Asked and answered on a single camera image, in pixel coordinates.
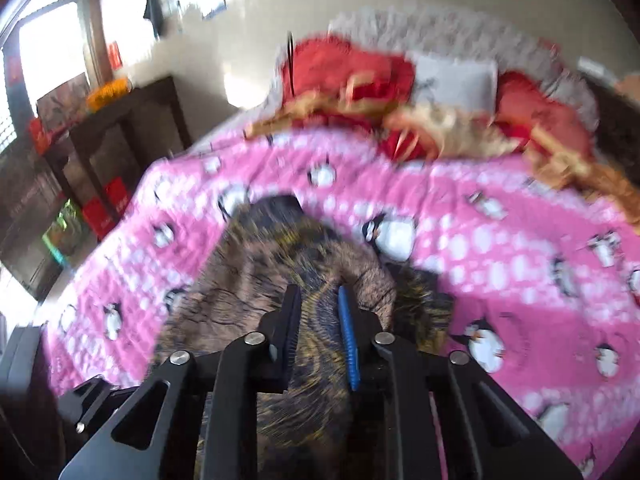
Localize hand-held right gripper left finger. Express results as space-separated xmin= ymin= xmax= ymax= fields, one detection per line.
xmin=60 ymin=285 xmax=303 ymax=480

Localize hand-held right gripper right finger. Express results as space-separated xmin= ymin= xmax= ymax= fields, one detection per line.
xmin=337 ymin=285 xmax=583 ymax=480

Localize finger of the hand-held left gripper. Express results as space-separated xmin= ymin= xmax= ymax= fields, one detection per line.
xmin=57 ymin=377 xmax=123 ymax=436

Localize brown navy floral patterned garment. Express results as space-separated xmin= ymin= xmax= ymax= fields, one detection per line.
xmin=155 ymin=195 xmax=456 ymax=480

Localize pink penguin print blanket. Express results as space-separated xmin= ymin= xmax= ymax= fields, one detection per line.
xmin=42 ymin=127 xmax=640 ymax=480

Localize green glass tank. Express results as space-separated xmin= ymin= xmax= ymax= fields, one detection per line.
xmin=42 ymin=200 xmax=83 ymax=266

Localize red box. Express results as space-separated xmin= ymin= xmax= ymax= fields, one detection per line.
xmin=80 ymin=177 xmax=133 ymax=238

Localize red and gold blanket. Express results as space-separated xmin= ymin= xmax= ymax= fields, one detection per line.
xmin=245 ymin=75 xmax=640 ymax=231

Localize dark wooden cabinet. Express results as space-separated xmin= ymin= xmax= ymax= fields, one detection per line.
xmin=0 ymin=75 xmax=193 ymax=306

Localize red ruffled pillow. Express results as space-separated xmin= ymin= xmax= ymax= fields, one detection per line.
xmin=492 ymin=71 xmax=598 ymax=161
xmin=280 ymin=35 xmax=416 ymax=126

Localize white pillow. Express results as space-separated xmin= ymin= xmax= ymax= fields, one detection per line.
xmin=410 ymin=52 xmax=498 ymax=111

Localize yellow flowers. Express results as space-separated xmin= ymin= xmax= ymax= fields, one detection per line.
xmin=86 ymin=77 xmax=133 ymax=111

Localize framed picture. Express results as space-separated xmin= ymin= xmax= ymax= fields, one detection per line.
xmin=35 ymin=72 xmax=91 ymax=126

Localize dark hanging cloth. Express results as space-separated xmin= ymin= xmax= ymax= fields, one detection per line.
xmin=142 ymin=0 xmax=163 ymax=38

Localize window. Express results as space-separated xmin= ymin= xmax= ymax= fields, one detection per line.
xmin=0 ymin=0 xmax=101 ymax=161

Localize black cable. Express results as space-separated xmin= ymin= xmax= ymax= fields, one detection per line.
xmin=285 ymin=30 xmax=299 ymax=96

